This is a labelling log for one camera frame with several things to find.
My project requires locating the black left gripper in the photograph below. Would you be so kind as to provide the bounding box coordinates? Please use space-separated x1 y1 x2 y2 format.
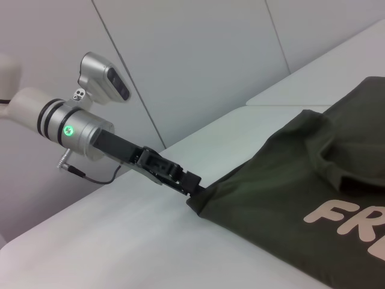
92 128 208 198

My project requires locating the dark green t-shirt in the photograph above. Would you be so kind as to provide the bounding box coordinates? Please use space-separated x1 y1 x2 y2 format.
185 76 385 289

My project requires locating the left arm cable with plug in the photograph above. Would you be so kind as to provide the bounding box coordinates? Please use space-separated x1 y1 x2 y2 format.
56 149 124 184

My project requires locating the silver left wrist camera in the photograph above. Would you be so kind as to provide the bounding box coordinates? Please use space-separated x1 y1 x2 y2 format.
72 51 132 111

